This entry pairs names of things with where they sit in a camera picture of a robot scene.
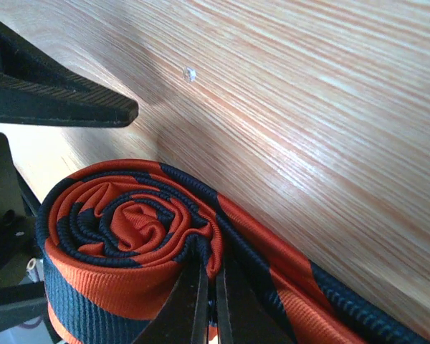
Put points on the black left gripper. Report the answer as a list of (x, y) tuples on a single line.
[(20, 303)]

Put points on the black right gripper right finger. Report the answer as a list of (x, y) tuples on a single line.
[(241, 318)]

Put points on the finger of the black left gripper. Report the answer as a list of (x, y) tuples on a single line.
[(37, 90)]

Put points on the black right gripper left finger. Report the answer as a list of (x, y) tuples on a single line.
[(184, 318)]

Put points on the orange navy striped tie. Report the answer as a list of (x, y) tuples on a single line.
[(116, 235)]

